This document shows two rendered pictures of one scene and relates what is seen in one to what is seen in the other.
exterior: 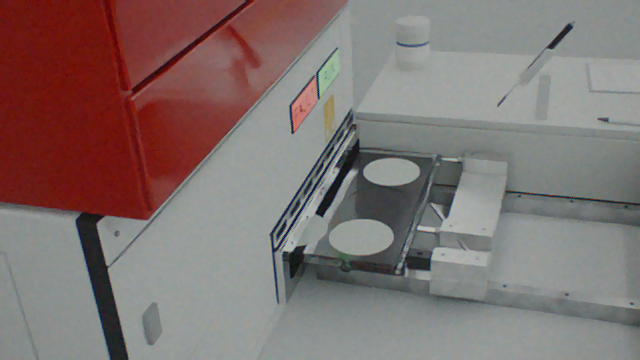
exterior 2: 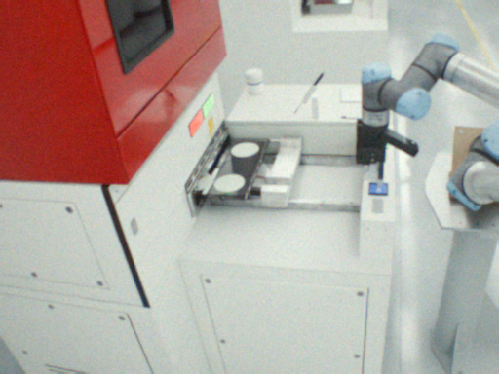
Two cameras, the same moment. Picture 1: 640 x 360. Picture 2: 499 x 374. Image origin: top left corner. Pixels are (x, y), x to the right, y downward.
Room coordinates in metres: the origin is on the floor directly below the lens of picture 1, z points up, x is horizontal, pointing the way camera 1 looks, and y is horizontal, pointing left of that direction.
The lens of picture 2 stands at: (-0.34, -0.09, 1.78)
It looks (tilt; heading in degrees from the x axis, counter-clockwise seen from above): 34 degrees down; 359
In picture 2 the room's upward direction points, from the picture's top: 8 degrees counter-clockwise
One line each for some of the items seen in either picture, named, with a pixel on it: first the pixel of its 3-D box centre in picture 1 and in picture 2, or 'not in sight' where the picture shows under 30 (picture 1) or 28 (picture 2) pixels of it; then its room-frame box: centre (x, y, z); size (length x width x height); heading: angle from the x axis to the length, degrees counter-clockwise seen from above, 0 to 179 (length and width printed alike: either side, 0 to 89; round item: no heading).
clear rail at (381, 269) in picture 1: (283, 256); (192, 195); (0.96, 0.06, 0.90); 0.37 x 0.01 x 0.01; 70
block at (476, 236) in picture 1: (467, 234); (279, 177); (0.99, -0.23, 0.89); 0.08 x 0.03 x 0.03; 70
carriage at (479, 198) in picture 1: (473, 224); (284, 171); (1.06, -0.26, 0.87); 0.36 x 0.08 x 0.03; 160
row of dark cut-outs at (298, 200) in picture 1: (318, 169); (207, 152); (1.12, -0.01, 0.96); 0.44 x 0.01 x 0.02; 160
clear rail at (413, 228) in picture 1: (421, 208); (258, 167); (1.07, -0.17, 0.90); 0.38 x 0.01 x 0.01; 160
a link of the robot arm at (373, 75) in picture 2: not in sight; (376, 87); (0.75, -0.48, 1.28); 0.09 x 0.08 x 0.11; 24
